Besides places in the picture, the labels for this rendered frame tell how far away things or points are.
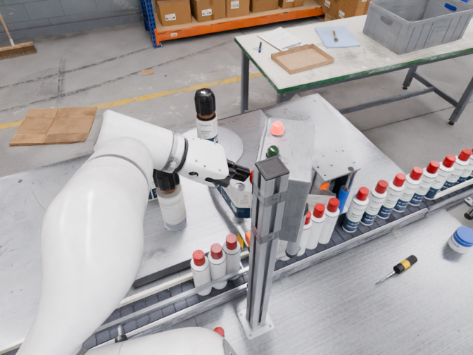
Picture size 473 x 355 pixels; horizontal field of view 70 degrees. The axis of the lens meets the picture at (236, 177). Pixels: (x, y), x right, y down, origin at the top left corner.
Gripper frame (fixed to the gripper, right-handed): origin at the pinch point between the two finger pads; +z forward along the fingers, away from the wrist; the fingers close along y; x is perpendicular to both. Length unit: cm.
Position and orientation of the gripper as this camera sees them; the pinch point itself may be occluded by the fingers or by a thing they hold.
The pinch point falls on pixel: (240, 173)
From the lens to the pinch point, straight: 78.2
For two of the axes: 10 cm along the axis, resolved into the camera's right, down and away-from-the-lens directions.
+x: -5.2, 6.4, 5.7
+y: -1.7, -7.3, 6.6
